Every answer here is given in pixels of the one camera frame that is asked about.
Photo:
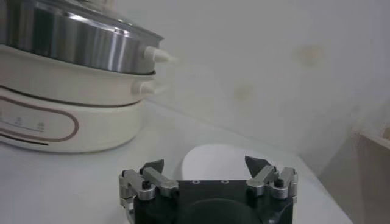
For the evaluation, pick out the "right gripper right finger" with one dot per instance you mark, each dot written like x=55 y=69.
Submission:
x=265 y=178

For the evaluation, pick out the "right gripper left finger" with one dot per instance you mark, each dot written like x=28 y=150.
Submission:
x=152 y=176

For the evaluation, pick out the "round glass pot lid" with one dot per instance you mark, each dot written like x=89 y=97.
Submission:
x=105 y=9

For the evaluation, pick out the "stainless steel steamer basket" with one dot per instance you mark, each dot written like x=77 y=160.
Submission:
x=76 y=42

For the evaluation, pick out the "white round plate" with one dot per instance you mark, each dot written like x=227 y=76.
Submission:
x=213 y=161

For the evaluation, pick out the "cream electric cooker pot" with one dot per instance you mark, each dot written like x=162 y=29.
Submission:
x=91 y=121

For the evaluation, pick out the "white side table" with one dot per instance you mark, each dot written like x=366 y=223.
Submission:
x=374 y=176

